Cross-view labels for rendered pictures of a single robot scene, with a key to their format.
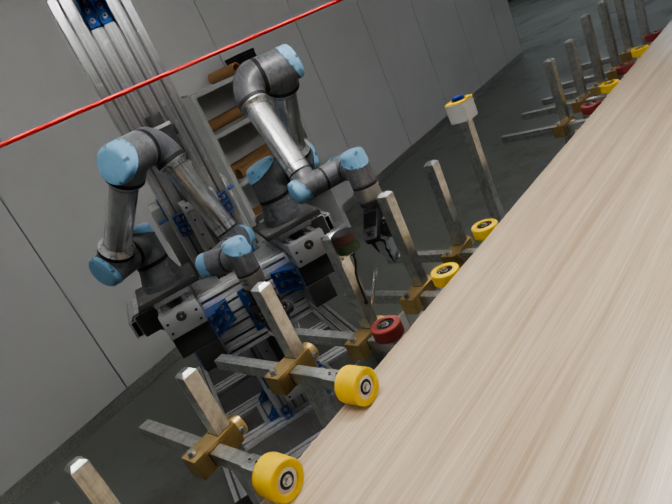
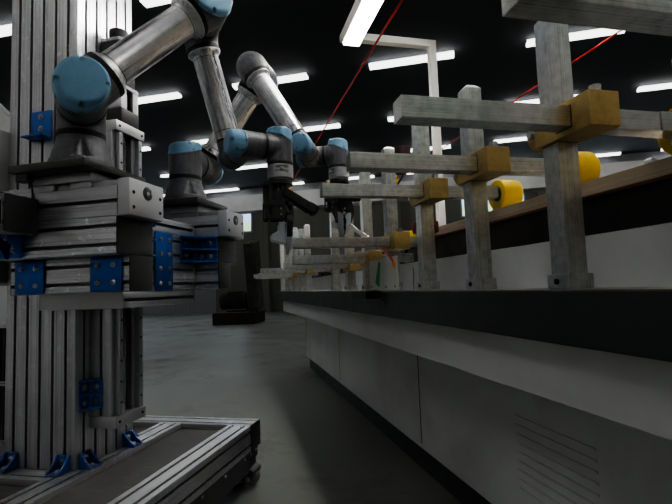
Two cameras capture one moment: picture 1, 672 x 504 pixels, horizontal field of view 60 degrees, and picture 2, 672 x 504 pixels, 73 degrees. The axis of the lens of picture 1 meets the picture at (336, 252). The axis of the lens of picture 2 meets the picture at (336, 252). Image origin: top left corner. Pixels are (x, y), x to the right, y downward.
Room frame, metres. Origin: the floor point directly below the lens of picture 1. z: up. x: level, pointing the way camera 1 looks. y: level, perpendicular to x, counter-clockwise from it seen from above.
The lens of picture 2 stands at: (0.89, 1.34, 0.71)
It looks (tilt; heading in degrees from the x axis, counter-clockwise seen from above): 4 degrees up; 298
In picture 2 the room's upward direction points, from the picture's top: 2 degrees counter-clockwise
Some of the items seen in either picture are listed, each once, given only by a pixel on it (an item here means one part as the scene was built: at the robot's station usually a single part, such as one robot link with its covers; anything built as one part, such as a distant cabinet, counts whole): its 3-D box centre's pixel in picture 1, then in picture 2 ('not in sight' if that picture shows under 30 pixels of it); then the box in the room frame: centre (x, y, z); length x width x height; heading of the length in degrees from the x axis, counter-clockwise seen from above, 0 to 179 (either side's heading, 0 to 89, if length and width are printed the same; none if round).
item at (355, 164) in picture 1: (357, 168); (337, 154); (1.65, -0.16, 1.21); 0.09 x 0.08 x 0.11; 16
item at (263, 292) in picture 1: (302, 368); (423, 202); (1.22, 0.19, 0.93); 0.04 x 0.04 x 0.48; 41
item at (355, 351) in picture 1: (369, 337); (395, 242); (1.37, 0.01, 0.84); 0.14 x 0.06 x 0.05; 131
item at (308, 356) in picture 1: (293, 367); (427, 193); (1.21, 0.20, 0.94); 0.14 x 0.06 x 0.05; 131
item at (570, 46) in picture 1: (582, 91); (301, 263); (2.54, -1.32, 0.89); 0.04 x 0.04 x 0.48; 41
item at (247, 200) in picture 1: (263, 178); not in sight; (4.48, 0.27, 0.77); 0.90 x 0.45 x 1.55; 134
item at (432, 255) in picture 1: (440, 256); (337, 265); (1.74, -0.31, 0.80); 0.44 x 0.03 x 0.04; 41
